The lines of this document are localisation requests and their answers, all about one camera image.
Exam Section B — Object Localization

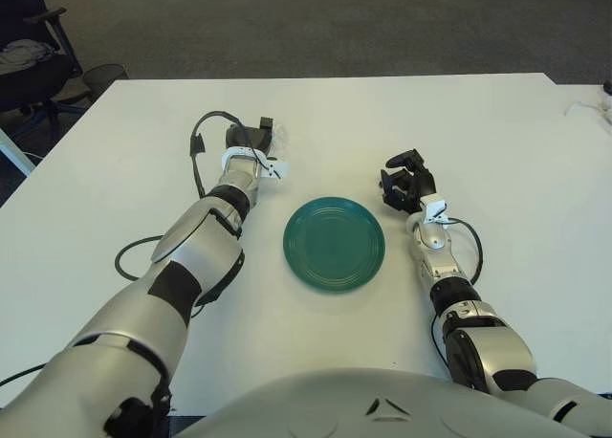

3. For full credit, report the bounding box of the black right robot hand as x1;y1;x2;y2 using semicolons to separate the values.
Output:
380;146;437;215

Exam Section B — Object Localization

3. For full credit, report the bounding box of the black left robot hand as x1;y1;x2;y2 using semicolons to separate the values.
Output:
224;116;278;153

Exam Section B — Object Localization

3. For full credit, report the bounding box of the clear plastic bottle blue cap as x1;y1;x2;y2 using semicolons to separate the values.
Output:
270;121;293;160

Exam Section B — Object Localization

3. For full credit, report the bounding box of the green round plate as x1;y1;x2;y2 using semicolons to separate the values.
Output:
282;196;387;295

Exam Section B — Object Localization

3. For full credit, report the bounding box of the black office chair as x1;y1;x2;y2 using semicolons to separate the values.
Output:
0;5;92;141

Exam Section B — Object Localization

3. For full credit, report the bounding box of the grey robot torso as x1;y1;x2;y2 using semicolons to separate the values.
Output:
171;368;594;438

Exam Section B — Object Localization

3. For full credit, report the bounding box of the white desk leg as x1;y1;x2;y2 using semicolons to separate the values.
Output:
0;125;37;177

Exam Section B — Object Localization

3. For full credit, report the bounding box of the grey cloth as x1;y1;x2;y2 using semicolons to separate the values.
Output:
0;39;61;74

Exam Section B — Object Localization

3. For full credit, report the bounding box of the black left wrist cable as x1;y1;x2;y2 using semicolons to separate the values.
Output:
189;110;273;200

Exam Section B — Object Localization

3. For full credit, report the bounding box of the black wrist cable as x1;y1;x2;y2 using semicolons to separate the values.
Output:
447;217;483;286
189;110;273;200

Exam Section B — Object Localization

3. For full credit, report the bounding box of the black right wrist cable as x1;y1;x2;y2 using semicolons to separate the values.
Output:
447;217;483;286

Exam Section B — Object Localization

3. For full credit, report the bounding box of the black wire mesh bin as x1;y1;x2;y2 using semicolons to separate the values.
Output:
83;63;129;98

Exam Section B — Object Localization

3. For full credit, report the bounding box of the thin white cable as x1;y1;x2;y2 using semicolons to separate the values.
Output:
563;98;608;119

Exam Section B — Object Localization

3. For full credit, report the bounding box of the thin black upper-arm cable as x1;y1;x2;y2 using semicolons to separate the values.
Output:
114;235;226;319

